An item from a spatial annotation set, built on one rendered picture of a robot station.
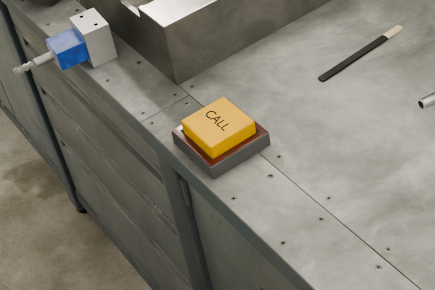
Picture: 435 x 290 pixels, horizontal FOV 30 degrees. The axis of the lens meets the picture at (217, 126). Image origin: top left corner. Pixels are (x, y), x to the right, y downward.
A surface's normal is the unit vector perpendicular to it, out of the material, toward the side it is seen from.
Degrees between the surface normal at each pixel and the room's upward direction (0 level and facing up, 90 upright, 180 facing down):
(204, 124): 0
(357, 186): 0
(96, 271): 0
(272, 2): 90
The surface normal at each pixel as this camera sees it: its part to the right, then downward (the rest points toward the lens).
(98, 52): 0.49, 0.53
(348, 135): -0.15, -0.73
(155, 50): -0.81, 0.47
